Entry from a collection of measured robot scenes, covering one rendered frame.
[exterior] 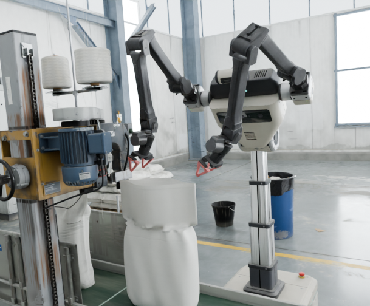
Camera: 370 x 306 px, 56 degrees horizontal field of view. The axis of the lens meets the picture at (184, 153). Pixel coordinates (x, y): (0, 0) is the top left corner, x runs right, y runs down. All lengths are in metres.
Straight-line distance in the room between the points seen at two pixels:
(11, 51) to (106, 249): 1.46
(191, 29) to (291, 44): 2.88
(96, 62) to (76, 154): 0.42
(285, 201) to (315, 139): 5.89
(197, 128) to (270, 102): 8.70
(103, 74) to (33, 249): 0.85
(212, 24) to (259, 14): 1.39
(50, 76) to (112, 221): 1.08
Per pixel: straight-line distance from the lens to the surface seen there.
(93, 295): 2.19
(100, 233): 2.57
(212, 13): 10.81
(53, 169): 1.69
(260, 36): 1.37
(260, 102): 1.83
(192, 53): 10.60
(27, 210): 1.74
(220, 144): 1.50
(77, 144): 1.54
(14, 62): 1.70
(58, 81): 1.84
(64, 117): 1.52
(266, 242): 2.17
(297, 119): 9.65
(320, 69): 9.58
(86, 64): 1.65
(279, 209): 3.80
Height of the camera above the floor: 1.36
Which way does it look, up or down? 6 degrees down
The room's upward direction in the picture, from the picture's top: 4 degrees counter-clockwise
